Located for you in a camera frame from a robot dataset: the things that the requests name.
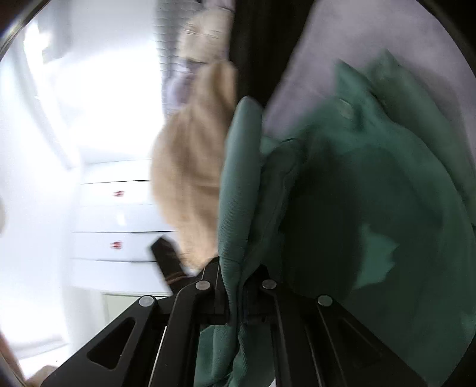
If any black garment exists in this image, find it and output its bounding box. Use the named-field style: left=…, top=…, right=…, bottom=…
left=228, top=0, right=317, bottom=109

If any beige knitted sweater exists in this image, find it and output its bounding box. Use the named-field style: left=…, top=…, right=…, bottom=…
left=151, top=7, right=239, bottom=269

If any lilac bed sheet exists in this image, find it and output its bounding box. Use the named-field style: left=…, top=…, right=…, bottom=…
left=164, top=0, right=465, bottom=125

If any green shirt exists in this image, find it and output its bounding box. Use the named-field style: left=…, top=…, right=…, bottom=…
left=195, top=50, right=476, bottom=387

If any dark brown object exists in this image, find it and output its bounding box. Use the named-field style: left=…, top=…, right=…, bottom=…
left=151, top=238, right=198, bottom=295

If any white cabinet with red marks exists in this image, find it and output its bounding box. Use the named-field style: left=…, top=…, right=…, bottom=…
left=69, top=158, right=184, bottom=298

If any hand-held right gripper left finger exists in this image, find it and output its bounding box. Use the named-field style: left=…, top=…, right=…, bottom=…
left=41, top=256, right=230, bottom=387

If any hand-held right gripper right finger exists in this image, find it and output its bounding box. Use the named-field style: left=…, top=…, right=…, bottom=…
left=243, top=265, right=428, bottom=387

